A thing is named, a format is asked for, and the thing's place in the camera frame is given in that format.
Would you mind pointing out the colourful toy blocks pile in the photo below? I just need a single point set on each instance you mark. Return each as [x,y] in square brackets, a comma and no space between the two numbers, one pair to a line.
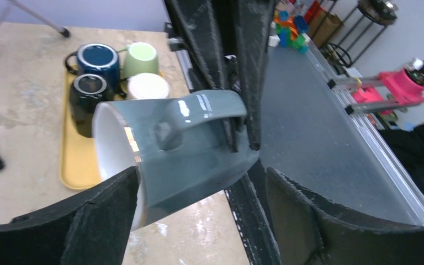
[289,31]

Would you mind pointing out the grey teal ceramic mug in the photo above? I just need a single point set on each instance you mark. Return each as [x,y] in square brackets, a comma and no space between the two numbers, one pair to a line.
[185,149]

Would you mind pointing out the pink clamp fixture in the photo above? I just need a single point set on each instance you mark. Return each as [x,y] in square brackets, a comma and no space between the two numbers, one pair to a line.
[385,92]

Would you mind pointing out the black ceramic mug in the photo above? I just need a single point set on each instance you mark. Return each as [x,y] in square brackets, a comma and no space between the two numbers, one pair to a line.
[86,91]

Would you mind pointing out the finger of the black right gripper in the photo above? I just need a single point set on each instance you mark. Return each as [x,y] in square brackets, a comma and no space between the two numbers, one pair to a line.
[207,31]
[252,22]

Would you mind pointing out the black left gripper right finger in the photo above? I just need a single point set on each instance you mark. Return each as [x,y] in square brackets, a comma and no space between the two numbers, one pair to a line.
[311,229]

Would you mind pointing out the light green ceramic mug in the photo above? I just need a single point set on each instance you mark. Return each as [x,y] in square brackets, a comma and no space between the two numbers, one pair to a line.
[139,58]

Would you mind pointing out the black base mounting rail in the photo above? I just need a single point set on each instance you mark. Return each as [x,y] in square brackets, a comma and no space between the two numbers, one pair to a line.
[248,202]

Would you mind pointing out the yellow plastic tray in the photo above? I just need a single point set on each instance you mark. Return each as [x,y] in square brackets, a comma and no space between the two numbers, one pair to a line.
[78,169]

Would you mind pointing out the cream white ceramic mug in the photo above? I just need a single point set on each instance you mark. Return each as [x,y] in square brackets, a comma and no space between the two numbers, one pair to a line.
[147,86]

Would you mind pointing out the dark blue ceramic mug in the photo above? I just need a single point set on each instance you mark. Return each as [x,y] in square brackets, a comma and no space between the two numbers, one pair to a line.
[99,59]

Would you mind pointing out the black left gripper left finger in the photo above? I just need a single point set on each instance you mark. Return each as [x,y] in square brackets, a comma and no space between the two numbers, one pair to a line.
[90,227]

